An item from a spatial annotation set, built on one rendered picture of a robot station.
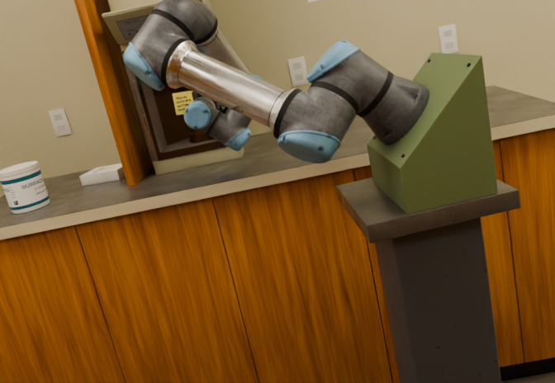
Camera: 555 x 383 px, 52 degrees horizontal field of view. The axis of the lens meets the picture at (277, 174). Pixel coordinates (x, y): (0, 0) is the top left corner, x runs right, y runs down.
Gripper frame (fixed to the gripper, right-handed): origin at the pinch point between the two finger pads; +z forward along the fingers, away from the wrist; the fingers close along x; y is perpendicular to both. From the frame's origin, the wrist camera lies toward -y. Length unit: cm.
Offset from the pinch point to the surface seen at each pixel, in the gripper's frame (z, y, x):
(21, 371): -22, -73, 83
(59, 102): 49, 9, 71
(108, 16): -5.5, 35.0, 24.8
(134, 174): -2.7, -17.1, 31.7
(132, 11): -5.3, 34.9, 17.0
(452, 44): 48, -1, -95
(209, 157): 5.5, -18.1, 6.3
